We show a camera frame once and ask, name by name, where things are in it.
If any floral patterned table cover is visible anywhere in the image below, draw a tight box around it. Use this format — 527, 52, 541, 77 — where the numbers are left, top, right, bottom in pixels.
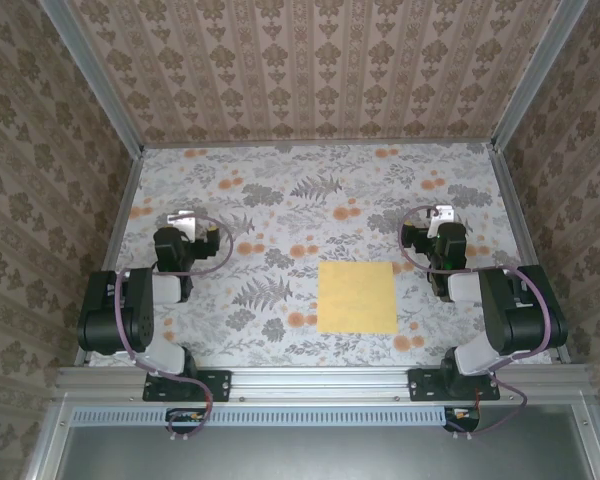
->
87, 142, 554, 369

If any grey metal panel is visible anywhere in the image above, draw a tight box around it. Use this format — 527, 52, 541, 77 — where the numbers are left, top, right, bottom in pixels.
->
54, 404, 600, 480

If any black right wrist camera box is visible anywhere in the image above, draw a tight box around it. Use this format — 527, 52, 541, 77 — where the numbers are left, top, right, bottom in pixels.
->
401, 204, 455, 254

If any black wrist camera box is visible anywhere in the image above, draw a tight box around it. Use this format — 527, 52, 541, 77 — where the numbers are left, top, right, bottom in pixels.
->
167, 210, 222, 260
401, 204, 455, 254

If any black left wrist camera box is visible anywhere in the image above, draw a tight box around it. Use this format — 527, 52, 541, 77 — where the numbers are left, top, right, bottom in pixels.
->
167, 210, 222, 260

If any aluminium side rail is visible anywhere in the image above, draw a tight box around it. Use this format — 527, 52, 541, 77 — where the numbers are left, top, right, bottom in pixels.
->
490, 142, 574, 366
72, 147, 146, 369

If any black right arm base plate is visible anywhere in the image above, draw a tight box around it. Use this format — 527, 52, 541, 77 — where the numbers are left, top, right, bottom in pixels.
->
408, 368, 501, 403

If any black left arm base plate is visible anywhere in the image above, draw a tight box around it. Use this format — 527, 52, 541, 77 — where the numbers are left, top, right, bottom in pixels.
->
143, 369, 232, 403

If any black wiring connector mount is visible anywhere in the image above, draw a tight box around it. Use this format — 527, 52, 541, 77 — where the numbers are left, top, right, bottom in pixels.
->
165, 407, 209, 435
442, 405, 481, 434

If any long aluminium mounting rail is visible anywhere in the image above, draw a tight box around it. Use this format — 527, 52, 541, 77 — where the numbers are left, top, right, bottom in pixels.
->
54, 364, 594, 404

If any aluminium frame post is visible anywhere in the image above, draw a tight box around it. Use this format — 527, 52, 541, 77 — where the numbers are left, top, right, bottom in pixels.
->
489, 0, 594, 151
39, 0, 146, 156

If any grey slotted cable duct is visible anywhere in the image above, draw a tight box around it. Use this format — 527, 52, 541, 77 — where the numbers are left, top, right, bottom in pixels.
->
72, 405, 481, 427

